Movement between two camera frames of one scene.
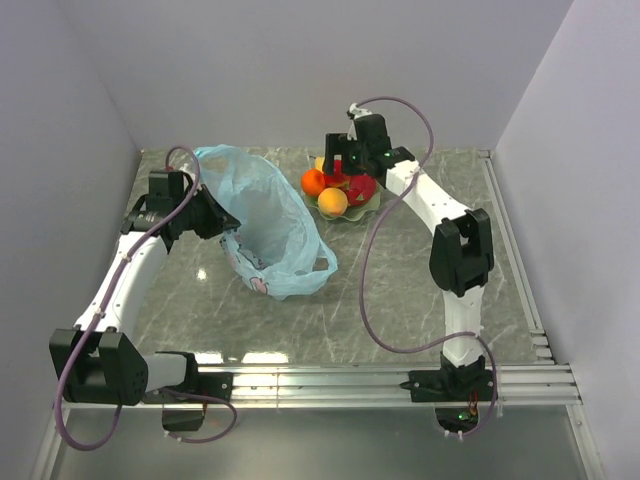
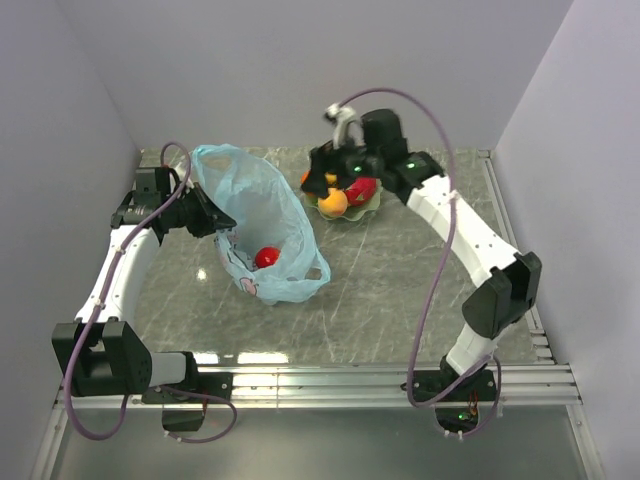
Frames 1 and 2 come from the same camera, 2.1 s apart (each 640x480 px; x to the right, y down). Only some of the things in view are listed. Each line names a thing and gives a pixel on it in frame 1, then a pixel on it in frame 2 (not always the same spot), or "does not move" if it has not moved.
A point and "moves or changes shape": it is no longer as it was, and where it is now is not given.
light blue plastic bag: (276, 251) does not move
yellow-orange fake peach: (333, 201) does not move
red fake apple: (340, 176) moves or changes shape
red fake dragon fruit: (360, 189) does not move
